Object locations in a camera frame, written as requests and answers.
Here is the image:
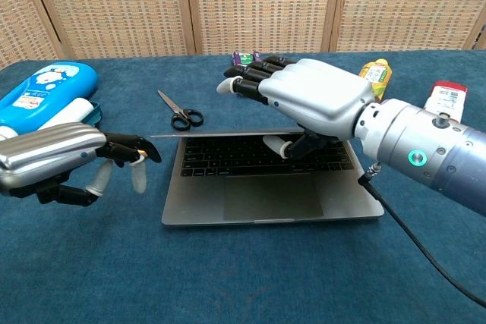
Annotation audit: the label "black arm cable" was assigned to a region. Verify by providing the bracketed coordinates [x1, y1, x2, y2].
[358, 160, 486, 309]

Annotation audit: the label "silver laptop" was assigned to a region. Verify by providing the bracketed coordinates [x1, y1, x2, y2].
[150, 127, 386, 228]

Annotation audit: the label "purple snack packet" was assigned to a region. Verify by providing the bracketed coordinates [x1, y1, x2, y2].
[231, 51, 263, 67]

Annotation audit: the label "yellow label tea bottle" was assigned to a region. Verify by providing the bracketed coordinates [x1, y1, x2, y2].
[358, 58, 390, 102]

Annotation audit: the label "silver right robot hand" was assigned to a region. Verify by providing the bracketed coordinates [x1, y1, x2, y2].
[216, 55, 375, 162]

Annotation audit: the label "red white cap bottle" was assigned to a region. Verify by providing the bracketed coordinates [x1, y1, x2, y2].
[423, 80, 469, 120]

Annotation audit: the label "black handled scissors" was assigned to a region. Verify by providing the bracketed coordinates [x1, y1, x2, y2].
[156, 90, 205, 131]

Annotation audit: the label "teal tablecloth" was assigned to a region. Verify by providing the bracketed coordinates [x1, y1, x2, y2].
[0, 49, 486, 324]

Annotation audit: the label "woven folding screen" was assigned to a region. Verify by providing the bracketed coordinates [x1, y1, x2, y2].
[0, 0, 486, 70]

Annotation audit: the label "teal lint roller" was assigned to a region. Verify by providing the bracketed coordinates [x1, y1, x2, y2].
[39, 97, 103, 131]

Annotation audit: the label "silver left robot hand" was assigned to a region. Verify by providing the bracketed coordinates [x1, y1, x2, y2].
[0, 122, 163, 206]

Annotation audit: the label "blue detergent bottle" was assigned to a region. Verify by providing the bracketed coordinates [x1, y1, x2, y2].
[0, 61, 99, 140]

